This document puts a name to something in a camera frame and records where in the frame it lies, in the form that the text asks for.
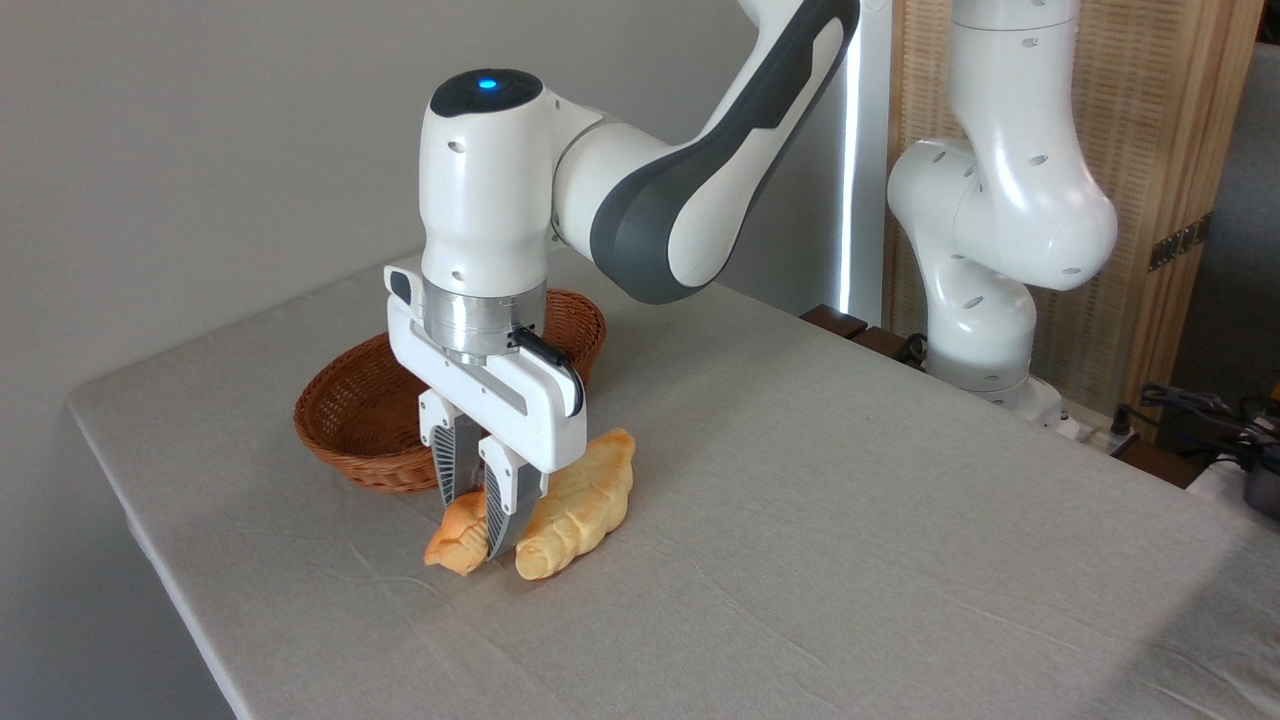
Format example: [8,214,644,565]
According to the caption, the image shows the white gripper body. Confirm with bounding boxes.
[383,257,589,474]

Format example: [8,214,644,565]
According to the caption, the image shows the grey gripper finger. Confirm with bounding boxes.
[417,389,487,509]
[476,436,550,562]

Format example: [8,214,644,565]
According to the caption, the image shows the small round orange bun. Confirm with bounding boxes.
[423,487,494,578]

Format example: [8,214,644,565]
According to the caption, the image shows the long braided bread loaf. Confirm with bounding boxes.
[513,427,638,582]

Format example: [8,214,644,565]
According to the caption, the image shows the brown wicker basket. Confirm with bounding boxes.
[293,288,608,495]

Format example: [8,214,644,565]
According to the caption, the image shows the grey tablecloth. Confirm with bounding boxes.
[68,245,1280,720]

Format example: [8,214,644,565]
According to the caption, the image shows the dark wooden block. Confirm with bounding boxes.
[799,303,931,369]

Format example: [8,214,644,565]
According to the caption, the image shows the black screen hinge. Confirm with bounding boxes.
[1147,211,1214,273]

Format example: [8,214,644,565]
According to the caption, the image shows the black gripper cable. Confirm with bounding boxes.
[508,324,586,417]

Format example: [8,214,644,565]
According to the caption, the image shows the black cable bundle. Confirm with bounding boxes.
[1112,382,1280,473]

